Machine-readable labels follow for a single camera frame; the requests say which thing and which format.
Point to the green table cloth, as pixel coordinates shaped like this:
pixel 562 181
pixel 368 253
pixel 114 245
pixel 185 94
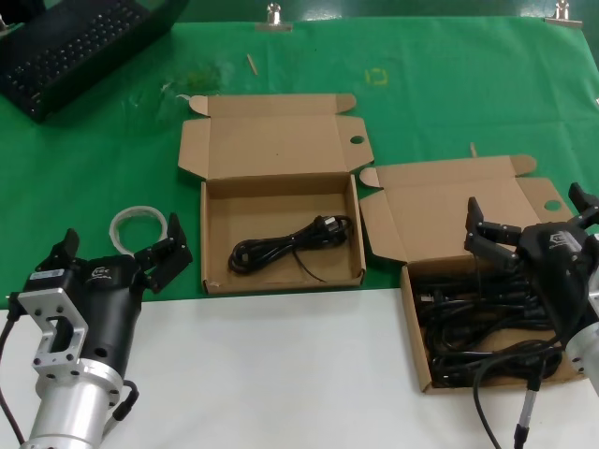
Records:
pixel 421 70

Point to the small wooden stick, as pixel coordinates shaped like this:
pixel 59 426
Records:
pixel 252 64
pixel 473 150

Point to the open brown cardboard box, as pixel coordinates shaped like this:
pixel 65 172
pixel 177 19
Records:
pixel 421 210
pixel 271 140

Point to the clear tape roll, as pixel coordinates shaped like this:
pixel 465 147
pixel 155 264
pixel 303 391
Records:
pixel 117 224

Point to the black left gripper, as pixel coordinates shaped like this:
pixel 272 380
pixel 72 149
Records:
pixel 107 299

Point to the black laptop keyboard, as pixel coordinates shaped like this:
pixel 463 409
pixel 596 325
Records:
pixel 70 47

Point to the silver metal binder clip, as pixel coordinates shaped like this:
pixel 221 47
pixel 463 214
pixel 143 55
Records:
pixel 563 16
pixel 273 23

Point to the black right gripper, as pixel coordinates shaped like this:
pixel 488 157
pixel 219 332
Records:
pixel 557 262

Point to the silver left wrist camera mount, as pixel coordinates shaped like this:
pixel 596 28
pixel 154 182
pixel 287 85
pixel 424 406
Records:
pixel 51 308

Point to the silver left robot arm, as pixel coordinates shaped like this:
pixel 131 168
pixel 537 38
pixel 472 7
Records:
pixel 70 411

